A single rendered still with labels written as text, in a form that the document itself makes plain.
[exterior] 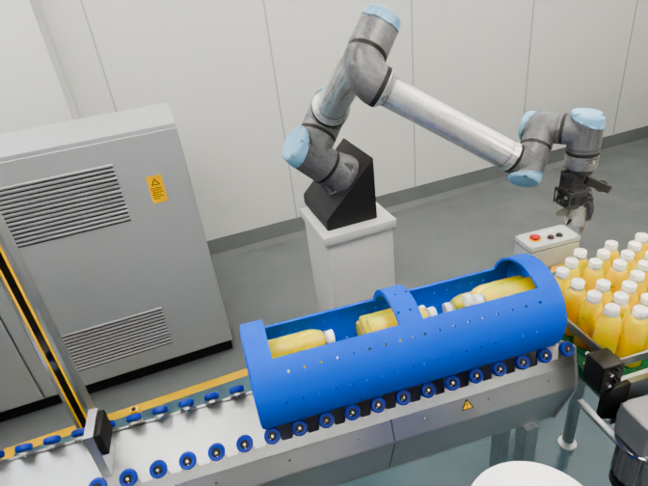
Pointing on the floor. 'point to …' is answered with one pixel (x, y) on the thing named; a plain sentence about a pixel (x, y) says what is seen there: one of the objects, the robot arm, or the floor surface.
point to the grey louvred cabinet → (106, 253)
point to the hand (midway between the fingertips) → (576, 225)
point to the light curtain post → (41, 329)
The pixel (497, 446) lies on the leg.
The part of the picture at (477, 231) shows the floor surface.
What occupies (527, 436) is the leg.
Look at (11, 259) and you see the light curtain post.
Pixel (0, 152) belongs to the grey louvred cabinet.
